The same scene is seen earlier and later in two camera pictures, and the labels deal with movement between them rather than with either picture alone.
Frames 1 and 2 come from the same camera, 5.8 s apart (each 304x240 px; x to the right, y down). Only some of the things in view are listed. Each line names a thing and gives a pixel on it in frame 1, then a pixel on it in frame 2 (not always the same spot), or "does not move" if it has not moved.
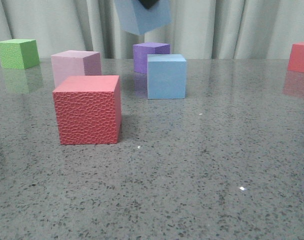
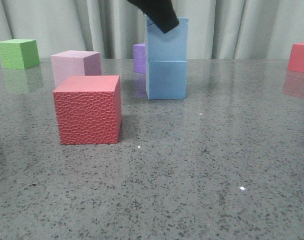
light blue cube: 134,18 -> 171,46
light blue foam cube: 167,76 does not move
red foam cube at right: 300,58 does not move
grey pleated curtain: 200,29 does not move
